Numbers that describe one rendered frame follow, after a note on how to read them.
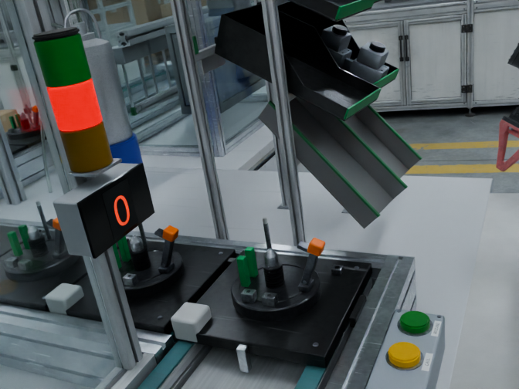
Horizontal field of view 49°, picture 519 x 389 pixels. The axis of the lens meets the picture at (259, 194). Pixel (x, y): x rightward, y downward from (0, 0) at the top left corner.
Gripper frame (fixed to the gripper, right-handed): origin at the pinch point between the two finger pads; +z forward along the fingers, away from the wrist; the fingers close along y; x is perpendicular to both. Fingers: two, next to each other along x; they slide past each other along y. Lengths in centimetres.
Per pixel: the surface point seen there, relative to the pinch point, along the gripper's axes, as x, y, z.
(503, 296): 9.6, -1.9, 20.2
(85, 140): -14, 68, 11
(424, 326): 12.8, 27.3, 19.8
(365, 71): -31.3, 8.8, -2.5
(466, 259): -1.9, -8.4, 21.2
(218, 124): -97, -16, 39
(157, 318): -14, 48, 39
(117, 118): -99, 18, 43
